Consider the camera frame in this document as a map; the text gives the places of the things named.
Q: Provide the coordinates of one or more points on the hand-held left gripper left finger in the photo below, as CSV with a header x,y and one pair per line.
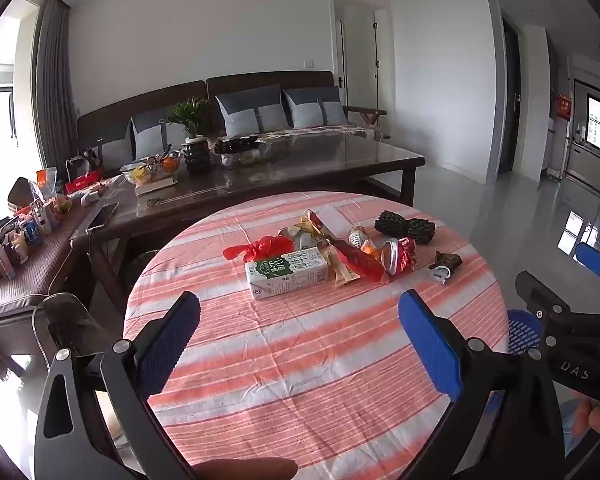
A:
x,y
172,340

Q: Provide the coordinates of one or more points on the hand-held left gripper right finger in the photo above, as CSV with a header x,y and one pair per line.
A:
x,y
430,345

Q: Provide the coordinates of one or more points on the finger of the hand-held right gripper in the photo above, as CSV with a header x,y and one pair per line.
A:
x,y
597,260
550,300

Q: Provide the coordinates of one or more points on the blue plastic basket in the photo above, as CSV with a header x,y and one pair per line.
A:
x,y
525,332

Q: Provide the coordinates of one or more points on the red snack wrapper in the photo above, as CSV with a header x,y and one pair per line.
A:
x,y
360,262

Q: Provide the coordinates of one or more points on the orange and white snack packet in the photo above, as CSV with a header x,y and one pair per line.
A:
x,y
358,235

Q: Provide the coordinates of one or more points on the person's left hand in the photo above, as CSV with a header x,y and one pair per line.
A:
x,y
245,470

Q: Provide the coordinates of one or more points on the dark green wrapper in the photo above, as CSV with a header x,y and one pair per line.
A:
x,y
447,260

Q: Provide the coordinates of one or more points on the crushed red drink can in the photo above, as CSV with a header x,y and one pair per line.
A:
x,y
395,255

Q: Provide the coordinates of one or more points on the clear plastic chair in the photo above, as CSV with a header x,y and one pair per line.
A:
x,y
75,320

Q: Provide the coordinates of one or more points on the pink striped tablecloth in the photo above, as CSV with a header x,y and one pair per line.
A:
x,y
290,360

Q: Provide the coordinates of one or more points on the red plastic bag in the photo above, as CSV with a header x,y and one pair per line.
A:
x,y
262,247

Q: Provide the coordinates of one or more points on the glass kitchen door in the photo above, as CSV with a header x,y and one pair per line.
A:
x,y
592,130

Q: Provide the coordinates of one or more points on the green and white milk carton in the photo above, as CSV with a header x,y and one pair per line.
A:
x,y
285,272

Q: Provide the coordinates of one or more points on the smartphone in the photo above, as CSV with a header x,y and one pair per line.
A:
x,y
101,217

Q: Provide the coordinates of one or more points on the bench with brown mat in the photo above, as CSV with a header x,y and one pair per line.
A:
x,y
35,270

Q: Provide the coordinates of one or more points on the glass fruit bowl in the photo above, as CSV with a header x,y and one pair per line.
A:
x,y
150,170

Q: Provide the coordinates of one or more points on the clutter of bottles and items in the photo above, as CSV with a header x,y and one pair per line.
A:
x,y
30,230

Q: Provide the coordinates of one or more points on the red box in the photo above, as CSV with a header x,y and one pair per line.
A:
x,y
82,182

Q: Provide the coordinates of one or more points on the dark door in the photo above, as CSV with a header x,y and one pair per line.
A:
x,y
509,100

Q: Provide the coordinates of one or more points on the black ribbed vase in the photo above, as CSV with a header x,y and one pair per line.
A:
x,y
196,157

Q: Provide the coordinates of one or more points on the bowl of dark fruit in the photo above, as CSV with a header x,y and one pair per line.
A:
x,y
235,150

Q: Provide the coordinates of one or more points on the grey cushion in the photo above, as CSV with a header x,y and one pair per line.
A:
x,y
310,107
245,110
150,132

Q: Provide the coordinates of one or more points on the dark wooden coffee table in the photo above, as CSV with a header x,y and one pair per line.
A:
x,y
305,160

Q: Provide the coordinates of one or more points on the green potted plant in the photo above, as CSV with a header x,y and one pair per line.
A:
x,y
190,115

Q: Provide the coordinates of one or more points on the dark wooden sofa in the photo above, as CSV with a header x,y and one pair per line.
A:
x,y
260,82

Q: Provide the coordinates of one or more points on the grey curtain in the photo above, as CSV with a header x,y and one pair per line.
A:
x,y
55,85

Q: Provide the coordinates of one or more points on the red wall poster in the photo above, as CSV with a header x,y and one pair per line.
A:
x,y
563,106

